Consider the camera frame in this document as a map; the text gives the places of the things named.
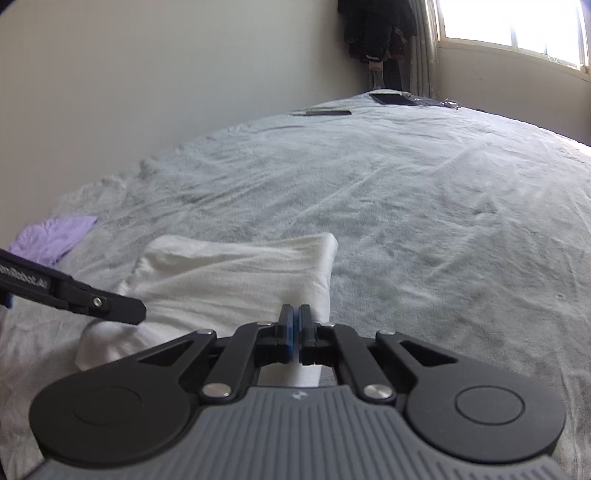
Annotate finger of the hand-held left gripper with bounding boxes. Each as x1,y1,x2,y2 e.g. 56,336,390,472
53,277,147,326

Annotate white pants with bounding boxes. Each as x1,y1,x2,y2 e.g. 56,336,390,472
76,232,339,388

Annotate white coat stand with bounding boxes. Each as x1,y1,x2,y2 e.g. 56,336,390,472
369,62,402,91

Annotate black tablet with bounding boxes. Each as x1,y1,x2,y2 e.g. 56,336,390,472
369,91,411,106

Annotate charging cable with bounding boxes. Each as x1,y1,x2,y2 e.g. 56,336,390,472
413,95,460,110

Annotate dark hanging coats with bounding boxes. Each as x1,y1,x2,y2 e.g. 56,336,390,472
337,0,419,65

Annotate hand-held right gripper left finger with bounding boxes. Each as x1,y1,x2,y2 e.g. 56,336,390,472
136,305,295,401

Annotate window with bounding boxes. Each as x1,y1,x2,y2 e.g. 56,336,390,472
434,0,591,75

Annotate purple folded shorts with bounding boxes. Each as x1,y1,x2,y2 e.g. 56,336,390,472
9,215,99,266

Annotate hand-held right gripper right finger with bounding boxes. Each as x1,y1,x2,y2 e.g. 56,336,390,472
299,305,455,402

